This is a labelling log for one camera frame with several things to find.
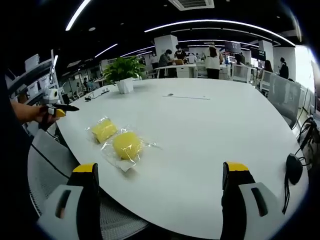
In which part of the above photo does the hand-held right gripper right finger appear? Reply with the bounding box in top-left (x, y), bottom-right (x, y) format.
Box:
top-left (219, 161), bottom-right (285, 240)

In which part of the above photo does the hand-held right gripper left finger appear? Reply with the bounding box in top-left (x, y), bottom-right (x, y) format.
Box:
top-left (37, 162), bottom-right (102, 240)

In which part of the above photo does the rectangular yellow cake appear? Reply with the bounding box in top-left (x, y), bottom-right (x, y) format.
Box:
top-left (84, 115), bottom-right (119, 145)

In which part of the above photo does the round yellow cake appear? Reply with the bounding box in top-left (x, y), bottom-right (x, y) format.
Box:
top-left (100, 127), bottom-right (163, 173)

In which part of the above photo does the person's left hand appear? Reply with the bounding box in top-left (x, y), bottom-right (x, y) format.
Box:
top-left (27, 103), bottom-right (60, 124)

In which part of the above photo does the metal storage shelf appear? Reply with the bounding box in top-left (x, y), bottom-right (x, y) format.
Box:
top-left (4, 49), bottom-right (62, 107)

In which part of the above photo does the grey mesh office chair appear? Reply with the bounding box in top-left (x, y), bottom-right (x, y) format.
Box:
top-left (26, 128), bottom-right (151, 240)

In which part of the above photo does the green potted plant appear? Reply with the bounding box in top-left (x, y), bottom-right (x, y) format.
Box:
top-left (101, 56), bottom-right (147, 95)

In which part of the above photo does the black round device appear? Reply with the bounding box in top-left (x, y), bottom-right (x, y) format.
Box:
top-left (285, 152), bottom-right (304, 186)

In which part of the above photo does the person's dark clothing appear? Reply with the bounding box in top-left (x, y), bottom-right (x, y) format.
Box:
top-left (0, 72), bottom-right (41, 236)

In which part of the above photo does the grey mesh chair back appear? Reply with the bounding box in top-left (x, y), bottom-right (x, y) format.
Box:
top-left (266, 72), bottom-right (303, 130)

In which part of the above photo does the white background desk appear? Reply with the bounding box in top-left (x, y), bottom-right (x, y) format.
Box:
top-left (154, 63), bottom-right (199, 79)

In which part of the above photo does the ceiling air conditioner vent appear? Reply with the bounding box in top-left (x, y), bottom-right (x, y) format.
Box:
top-left (168, 0), bottom-right (215, 12)

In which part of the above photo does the black cable on table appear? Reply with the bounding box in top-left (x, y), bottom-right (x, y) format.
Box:
top-left (84, 89), bottom-right (111, 102)

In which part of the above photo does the thin black cable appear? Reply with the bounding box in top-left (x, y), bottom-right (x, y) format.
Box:
top-left (29, 119), bottom-right (72, 180)

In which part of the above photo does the black device cable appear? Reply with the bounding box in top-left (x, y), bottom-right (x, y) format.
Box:
top-left (281, 147), bottom-right (312, 216)

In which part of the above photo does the table cable cover strip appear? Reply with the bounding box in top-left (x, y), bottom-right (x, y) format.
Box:
top-left (162, 92), bottom-right (211, 101)

